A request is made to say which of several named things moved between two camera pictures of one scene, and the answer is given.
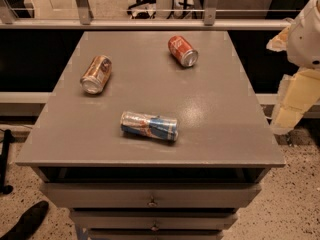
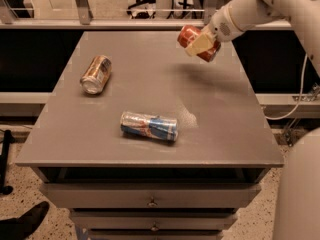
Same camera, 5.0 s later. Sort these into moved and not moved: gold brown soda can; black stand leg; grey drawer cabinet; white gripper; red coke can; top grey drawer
Moved: white gripper; red coke can
Not moved: grey drawer cabinet; black stand leg; top grey drawer; gold brown soda can
